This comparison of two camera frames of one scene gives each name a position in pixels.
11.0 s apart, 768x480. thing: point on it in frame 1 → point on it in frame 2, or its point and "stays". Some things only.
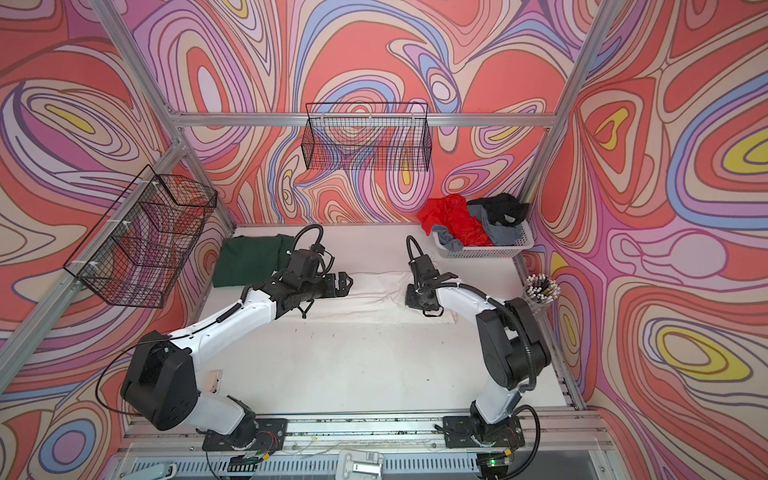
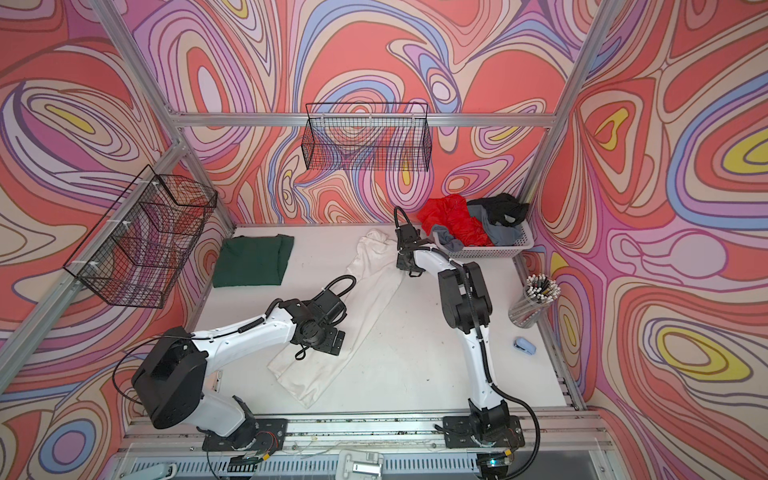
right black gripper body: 415,298 → 407,264
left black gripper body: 322,288 → 327,340
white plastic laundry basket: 489,252 stays
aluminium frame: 602,20 stays
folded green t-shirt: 244,260 stays
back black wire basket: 372,136 stays
